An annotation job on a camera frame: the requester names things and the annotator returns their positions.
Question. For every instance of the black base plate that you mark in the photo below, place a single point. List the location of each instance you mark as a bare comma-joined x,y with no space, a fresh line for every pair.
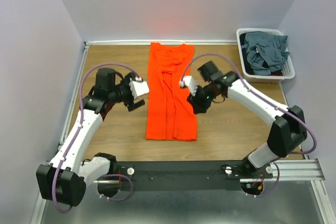
189,175

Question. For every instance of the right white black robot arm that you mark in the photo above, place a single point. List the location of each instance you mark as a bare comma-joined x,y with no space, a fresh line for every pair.
287,129

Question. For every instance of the grey blue t shirt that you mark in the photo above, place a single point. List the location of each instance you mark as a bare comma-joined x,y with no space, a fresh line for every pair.
264,54

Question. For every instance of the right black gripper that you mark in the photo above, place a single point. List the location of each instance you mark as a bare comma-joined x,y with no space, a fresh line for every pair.
196,102

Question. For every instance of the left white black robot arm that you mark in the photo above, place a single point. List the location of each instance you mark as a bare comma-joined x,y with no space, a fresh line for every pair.
65,178

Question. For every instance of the white laundry basket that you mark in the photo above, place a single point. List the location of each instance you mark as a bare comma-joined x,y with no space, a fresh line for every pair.
287,71

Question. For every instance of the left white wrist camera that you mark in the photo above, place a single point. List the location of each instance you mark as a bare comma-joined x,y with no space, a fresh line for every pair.
139,89

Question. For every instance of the orange t shirt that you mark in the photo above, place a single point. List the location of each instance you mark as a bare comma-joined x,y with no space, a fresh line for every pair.
170,116

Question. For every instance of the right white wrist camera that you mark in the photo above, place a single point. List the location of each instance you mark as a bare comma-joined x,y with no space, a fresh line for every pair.
188,82

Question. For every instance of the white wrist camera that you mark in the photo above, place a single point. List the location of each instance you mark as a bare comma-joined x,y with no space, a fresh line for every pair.
188,82
139,89

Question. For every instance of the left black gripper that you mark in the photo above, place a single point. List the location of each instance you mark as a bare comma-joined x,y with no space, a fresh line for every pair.
132,105

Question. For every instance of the aluminium frame rail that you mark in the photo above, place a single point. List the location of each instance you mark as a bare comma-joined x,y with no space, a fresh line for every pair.
295,194

